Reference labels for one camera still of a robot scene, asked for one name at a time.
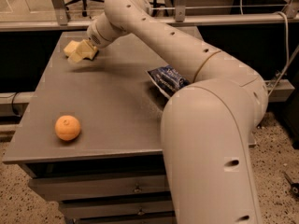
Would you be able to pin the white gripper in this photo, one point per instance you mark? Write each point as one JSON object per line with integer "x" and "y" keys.
{"x": 93, "y": 36}

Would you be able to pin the yellow sponge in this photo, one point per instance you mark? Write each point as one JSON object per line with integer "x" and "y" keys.
{"x": 77, "y": 51}

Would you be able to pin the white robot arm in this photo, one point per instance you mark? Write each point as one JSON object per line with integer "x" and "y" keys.
{"x": 206, "y": 126}

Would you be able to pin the blue chip bag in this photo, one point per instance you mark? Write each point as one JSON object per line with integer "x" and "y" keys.
{"x": 168, "y": 80}

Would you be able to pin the orange fruit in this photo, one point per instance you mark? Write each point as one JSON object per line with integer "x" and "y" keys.
{"x": 67, "y": 128}

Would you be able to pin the grey drawer cabinet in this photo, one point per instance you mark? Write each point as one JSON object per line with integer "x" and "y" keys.
{"x": 92, "y": 177}

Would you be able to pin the top drawer knob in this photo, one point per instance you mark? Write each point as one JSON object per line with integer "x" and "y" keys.
{"x": 137, "y": 189}

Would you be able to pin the drawer knob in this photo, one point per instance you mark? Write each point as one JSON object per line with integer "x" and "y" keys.
{"x": 141, "y": 212}
{"x": 137, "y": 189}

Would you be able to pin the black caster wheel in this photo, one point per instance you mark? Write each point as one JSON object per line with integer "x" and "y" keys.
{"x": 294, "y": 187}

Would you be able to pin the metal railing frame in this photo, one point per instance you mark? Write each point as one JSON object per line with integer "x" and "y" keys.
{"x": 30, "y": 15}

